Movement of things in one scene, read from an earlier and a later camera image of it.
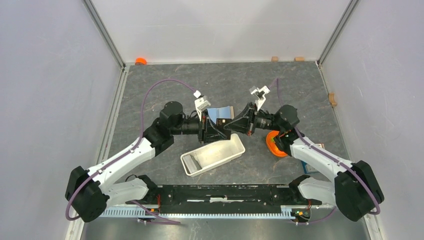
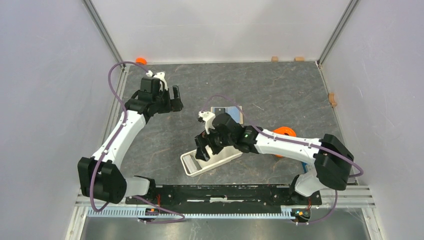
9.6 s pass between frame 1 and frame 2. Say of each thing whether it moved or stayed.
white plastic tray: stayed
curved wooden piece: stayed
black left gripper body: moved
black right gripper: moved
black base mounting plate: stayed
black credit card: moved
